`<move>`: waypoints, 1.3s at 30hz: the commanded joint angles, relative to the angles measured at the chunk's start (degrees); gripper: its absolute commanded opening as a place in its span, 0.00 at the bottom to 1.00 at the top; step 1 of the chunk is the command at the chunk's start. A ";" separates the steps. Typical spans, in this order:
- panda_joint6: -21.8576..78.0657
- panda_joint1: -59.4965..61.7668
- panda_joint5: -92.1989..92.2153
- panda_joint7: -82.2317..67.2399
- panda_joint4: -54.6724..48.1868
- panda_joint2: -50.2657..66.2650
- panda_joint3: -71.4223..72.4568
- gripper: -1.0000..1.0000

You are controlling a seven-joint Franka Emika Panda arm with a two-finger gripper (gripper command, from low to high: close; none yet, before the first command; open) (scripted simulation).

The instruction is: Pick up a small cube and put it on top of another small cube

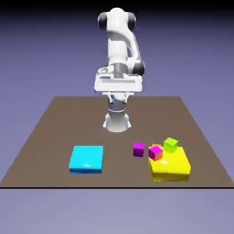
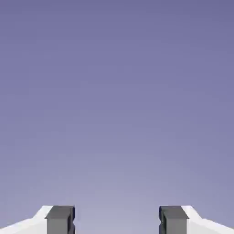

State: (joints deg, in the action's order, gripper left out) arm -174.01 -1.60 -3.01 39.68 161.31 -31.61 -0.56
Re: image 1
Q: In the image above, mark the small orange cube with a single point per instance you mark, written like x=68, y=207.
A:
x=156, y=145

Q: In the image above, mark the large yellow box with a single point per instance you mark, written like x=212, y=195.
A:
x=171, y=166

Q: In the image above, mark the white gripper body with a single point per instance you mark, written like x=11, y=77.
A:
x=118, y=85

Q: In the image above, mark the small magenta cube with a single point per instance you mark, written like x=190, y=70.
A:
x=155, y=153
x=139, y=149

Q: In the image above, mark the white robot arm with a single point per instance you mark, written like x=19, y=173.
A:
x=117, y=32

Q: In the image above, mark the small green cube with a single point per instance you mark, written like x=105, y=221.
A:
x=170, y=145

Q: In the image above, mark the large cyan box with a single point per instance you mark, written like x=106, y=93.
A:
x=86, y=158

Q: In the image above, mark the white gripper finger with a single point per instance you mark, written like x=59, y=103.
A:
x=111, y=99
x=125, y=99

